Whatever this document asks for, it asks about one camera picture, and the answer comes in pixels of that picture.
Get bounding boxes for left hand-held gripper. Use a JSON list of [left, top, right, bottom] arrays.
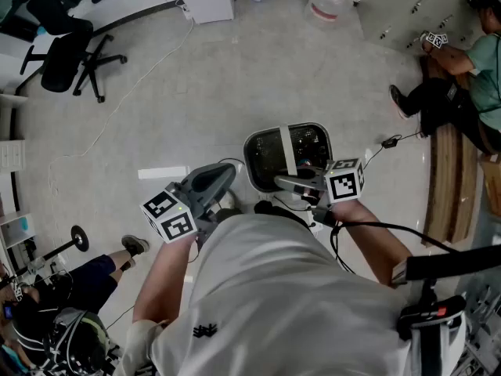
[[139, 162, 237, 246]]

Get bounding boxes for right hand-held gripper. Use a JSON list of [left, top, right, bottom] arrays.
[[273, 157, 366, 226]]

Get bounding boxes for white bin with handle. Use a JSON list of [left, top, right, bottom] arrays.
[[243, 122, 334, 195]]

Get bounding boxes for person's left forearm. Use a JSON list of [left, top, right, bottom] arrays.
[[132, 231, 199, 324]]

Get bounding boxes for person's right forearm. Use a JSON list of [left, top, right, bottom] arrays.
[[334, 200, 412, 287]]

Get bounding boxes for person's white shoe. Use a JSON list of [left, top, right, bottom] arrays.
[[217, 192, 236, 212]]

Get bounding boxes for white strip on floor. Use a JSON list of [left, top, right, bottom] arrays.
[[137, 165, 192, 180]]

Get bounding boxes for person's white shirt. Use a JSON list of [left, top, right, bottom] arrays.
[[150, 212, 412, 376]]

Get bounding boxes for wooden bench planks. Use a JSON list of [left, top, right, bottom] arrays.
[[419, 55, 490, 246]]

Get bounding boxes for black disc stand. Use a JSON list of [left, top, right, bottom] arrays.
[[23, 224, 90, 273]]

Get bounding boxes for white water dispenser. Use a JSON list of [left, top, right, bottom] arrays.
[[182, 0, 235, 25]]

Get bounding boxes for clear water jug red cap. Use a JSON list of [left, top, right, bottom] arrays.
[[304, 0, 355, 25]]

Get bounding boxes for black chest pack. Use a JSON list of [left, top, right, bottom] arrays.
[[397, 295, 467, 376]]

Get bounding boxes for black office chair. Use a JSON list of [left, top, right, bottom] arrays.
[[19, 0, 128, 104]]

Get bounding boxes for white side shelf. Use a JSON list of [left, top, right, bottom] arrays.
[[0, 92, 37, 250]]

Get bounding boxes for black power adapter with cable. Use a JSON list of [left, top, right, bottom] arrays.
[[363, 131, 424, 168]]

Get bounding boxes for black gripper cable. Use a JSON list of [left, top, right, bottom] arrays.
[[330, 220, 461, 276]]

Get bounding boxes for black shoulder strap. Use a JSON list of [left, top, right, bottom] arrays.
[[405, 244, 501, 282]]

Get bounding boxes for white cabinet with handles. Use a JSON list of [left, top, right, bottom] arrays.
[[358, 0, 501, 60]]

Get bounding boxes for wire rack shelf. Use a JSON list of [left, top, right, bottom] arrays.
[[456, 276, 501, 376]]

